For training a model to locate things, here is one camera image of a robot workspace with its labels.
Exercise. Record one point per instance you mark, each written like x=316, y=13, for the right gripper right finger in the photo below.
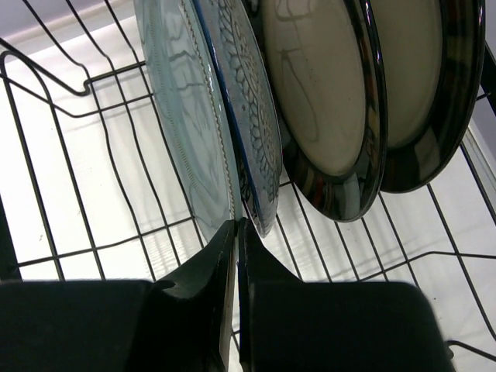
x=290, y=325

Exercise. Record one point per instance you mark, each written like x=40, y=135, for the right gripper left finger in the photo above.
x=181, y=322

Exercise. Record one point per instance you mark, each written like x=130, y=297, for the black wire dish rack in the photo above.
x=89, y=191

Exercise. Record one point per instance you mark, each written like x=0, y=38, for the small black striped plate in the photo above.
x=324, y=62

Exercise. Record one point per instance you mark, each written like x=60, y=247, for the teal plate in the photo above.
x=191, y=109

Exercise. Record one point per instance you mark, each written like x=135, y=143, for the blue floral plate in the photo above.
x=249, y=104

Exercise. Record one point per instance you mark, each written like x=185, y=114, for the large black striped plate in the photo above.
x=433, y=53

